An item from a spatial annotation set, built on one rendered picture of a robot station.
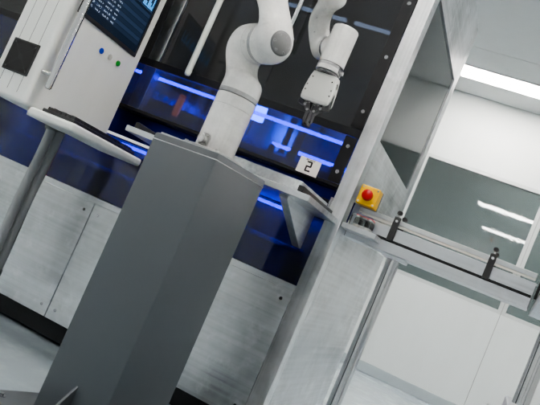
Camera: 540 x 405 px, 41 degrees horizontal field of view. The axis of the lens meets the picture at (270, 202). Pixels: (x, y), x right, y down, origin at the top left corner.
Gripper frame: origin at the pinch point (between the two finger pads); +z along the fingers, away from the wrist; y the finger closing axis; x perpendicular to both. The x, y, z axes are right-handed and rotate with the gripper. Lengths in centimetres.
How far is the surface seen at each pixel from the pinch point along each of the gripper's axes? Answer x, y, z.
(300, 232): -32.1, -2.4, 32.3
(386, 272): -54, -31, 33
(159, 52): -39, 86, -14
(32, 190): -20, 100, 57
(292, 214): -16.0, -2.4, 28.4
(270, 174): -1.9, 5.0, 20.5
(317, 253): -39, -9, 37
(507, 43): -352, 3, -184
